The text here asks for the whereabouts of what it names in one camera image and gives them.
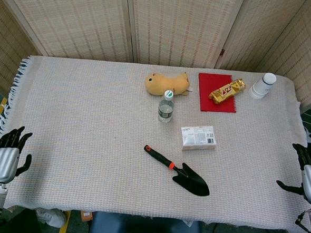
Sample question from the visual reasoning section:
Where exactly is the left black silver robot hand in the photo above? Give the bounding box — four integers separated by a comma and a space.
0, 124, 34, 186

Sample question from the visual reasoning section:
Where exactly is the white tissue pack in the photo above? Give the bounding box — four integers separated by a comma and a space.
179, 123, 218, 153

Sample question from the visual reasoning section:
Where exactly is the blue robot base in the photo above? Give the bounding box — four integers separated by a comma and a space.
88, 211, 203, 233

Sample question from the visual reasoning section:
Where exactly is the small orange cardboard box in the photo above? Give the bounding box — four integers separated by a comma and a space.
80, 210, 94, 222

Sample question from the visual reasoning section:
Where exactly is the white sneaker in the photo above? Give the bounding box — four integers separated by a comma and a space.
34, 207, 68, 229

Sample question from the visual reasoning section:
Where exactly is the beige woven tablecloth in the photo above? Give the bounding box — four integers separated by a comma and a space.
0, 53, 311, 233

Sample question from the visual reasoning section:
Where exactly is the stack of white paper cups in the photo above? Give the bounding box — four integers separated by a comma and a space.
248, 71, 277, 101

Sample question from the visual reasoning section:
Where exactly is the woven folding screen panel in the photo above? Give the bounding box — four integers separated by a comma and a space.
0, 0, 44, 91
121, 0, 247, 71
0, 0, 138, 63
253, 0, 311, 113
215, 0, 307, 76

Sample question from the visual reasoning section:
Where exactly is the black garden trowel orange collar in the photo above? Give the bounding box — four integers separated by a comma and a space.
141, 144, 213, 197

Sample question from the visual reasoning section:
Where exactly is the gold snack pack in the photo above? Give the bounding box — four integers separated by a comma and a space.
208, 76, 247, 106

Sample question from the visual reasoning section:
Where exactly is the red notebook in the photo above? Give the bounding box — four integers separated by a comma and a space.
196, 72, 240, 114

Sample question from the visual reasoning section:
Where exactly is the clear plastic water bottle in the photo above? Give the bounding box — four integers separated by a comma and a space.
157, 89, 176, 123

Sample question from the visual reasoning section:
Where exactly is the yellow plush toy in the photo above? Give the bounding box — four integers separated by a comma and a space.
144, 70, 191, 99

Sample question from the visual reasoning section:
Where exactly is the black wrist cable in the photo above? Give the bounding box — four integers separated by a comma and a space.
295, 209, 311, 233

